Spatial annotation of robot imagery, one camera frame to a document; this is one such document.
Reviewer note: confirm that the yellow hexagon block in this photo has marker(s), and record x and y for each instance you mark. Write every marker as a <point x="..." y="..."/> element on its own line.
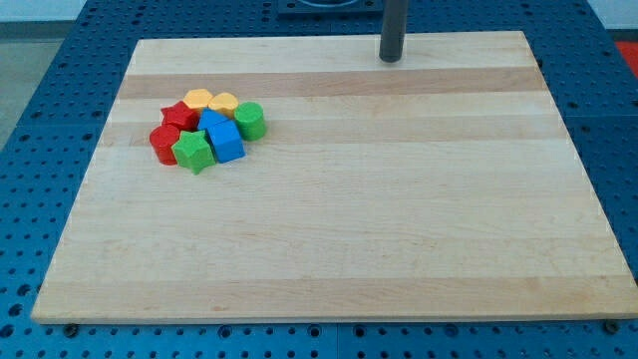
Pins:
<point x="197" y="99"/>

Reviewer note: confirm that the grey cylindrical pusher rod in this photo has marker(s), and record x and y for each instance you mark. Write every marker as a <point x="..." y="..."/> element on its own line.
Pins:
<point x="394" y="26"/>

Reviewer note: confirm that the wooden board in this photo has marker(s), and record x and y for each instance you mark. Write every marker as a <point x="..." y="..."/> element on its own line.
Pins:
<point x="444" y="187"/>

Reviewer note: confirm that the yellow cylinder block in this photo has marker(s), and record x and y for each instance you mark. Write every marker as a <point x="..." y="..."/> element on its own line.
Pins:
<point x="224" y="104"/>

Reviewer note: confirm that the red star block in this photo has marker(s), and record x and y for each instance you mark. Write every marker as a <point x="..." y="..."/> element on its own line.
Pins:
<point x="181" y="116"/>

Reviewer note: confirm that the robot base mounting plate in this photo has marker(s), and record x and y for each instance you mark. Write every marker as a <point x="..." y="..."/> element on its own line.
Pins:
<point x="294" y="8"/>

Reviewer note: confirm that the blue cube block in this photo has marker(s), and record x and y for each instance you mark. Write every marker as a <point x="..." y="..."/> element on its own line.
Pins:
<point x="226" y="141"/>

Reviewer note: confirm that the green star block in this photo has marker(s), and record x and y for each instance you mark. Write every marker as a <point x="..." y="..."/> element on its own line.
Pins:
<point x="193" y="151"/>

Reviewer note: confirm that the red cylinder block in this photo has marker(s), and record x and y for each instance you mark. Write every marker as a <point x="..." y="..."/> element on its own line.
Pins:
<point x="162" y="138"/>

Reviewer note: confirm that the blue triangle block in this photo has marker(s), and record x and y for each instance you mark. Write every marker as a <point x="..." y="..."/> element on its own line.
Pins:
<point x="209" y="118"/>

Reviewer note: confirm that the green cylinder block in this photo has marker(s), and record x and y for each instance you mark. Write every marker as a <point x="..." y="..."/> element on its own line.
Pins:
<point x="249" y="118"/>

